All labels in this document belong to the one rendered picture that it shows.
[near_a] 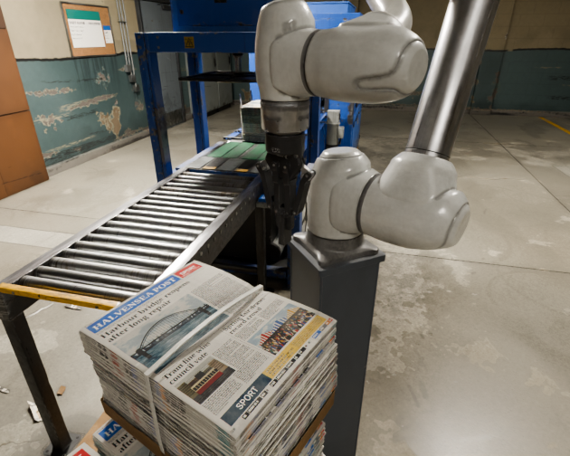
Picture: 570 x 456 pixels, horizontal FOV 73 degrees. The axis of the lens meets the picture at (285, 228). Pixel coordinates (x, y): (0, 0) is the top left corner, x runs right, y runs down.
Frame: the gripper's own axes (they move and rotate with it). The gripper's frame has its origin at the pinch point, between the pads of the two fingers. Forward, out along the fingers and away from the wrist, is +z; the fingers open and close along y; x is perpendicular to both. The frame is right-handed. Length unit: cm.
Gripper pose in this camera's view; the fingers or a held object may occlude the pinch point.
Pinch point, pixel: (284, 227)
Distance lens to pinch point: 81.8
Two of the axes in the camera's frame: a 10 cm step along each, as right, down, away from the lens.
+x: 5.5, -3.7, 7.5
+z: 0.0, 9.0, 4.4
